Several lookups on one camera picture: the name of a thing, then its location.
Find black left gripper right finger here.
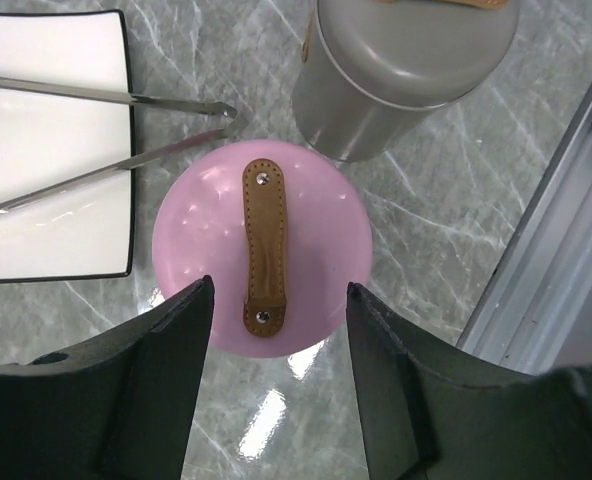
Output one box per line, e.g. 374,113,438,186
346,283,592,479

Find pink lid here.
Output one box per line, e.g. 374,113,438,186
152,139,373,358

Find aluminium rail frame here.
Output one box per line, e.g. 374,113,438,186
457,83,592,375

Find metal tongs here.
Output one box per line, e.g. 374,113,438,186
0,77,241,215

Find white square plate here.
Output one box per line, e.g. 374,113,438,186
0,9,136,283

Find grey lid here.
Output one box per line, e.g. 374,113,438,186
317,0,520,108

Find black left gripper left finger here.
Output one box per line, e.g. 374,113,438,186
0,277,215,479

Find grey metal cup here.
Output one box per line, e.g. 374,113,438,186
291,9,451,162

